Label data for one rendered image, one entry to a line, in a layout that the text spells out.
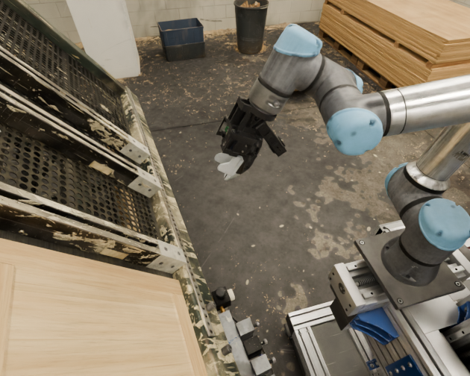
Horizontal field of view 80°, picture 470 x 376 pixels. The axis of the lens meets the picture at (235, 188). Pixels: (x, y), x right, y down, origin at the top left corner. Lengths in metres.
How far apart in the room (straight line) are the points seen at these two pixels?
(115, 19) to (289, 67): 3.68
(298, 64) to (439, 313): 0.85
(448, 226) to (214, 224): 1.69
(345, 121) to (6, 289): 0.65
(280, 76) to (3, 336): 0.64
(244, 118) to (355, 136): 0.23
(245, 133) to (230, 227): 1.64
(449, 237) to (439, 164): 0.18
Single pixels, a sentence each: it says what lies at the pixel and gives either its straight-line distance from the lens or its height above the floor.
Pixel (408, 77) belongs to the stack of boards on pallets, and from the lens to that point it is 3.96.
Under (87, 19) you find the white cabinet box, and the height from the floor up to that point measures 0.73.
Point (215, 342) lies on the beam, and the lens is 0.97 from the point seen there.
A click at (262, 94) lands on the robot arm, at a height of 1.54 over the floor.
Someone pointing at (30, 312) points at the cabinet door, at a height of 1.28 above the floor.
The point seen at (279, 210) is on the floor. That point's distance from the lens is 2.33.
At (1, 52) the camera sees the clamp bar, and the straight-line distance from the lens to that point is 1.23.
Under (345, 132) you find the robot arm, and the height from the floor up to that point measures 1.56.
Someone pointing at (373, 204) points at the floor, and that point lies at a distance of 2.61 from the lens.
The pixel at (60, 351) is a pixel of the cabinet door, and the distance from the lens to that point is 0.67.
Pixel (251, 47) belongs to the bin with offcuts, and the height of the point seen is 0.10.
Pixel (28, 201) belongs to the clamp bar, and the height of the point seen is 1.35.
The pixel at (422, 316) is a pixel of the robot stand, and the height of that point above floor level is 0.95.
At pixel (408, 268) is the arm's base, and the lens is 0.94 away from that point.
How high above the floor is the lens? 1.82
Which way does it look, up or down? 48 degrees down
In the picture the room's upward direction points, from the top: straight up
